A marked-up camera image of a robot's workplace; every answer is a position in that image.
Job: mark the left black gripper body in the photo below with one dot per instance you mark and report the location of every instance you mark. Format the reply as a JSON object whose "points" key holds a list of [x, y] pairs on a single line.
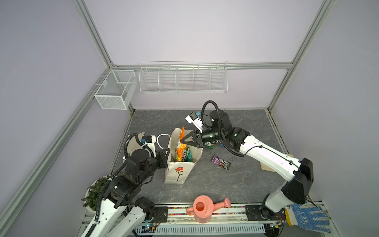
{"points": [[155, 163]]}

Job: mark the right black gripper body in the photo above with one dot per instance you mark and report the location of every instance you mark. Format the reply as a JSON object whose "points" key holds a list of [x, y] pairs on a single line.
{"points": [[209, 136]]}

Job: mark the green Fox's spring tea bag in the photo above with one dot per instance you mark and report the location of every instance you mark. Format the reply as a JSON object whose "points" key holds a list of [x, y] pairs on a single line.
{"points": [[187, 155]]}

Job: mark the white paper gift bag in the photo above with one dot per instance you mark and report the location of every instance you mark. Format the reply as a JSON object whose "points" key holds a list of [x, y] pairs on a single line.
{"points": [[177, 172]]}

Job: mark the brown M&M's packet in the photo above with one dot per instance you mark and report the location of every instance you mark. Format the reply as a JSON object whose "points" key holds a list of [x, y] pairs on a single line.
{"points": [[220, 162]]}

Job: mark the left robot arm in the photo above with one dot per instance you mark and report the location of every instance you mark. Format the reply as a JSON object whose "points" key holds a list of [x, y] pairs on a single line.
{"points": [[118, 213]]}

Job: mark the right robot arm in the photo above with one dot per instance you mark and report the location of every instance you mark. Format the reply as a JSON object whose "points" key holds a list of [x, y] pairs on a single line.
{"points": [[213, 125]]}

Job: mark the small potted plant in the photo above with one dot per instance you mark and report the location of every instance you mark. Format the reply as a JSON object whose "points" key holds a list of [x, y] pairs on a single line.
{"points": [[90, 200]]}

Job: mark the pink watering can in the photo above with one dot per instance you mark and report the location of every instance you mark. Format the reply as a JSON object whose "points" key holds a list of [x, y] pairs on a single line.
{"points": [[203, 208]]}

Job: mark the beige work glove right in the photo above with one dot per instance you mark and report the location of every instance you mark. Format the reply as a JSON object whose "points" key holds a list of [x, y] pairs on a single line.
{"points": [[267, 168]]}

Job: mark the white mesh box basket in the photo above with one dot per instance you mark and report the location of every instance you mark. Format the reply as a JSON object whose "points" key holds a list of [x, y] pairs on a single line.
{"points": [[116, 90]]}

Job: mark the white blue dotted glove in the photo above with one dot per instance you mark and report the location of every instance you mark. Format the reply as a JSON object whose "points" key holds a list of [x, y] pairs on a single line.
{"points": [[309, 218]]}

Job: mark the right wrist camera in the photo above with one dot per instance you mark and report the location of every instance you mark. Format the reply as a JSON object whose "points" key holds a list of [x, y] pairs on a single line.
{"points": [[194, 118]]}

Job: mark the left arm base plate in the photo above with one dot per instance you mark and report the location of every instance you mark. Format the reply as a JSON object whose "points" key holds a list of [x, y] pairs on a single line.
{"points": [[160, 215]]}

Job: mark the white wire shelf basket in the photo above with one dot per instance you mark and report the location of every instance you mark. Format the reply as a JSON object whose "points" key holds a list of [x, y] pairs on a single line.
{"points": [[184, 77]]}

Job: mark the white vented rail cover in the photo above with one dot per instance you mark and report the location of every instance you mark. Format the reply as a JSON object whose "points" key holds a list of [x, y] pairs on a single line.
{"points": [[203, 230]]}

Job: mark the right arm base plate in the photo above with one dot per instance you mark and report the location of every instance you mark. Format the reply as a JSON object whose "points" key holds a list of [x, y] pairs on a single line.
{"points": [[256, 212]]}

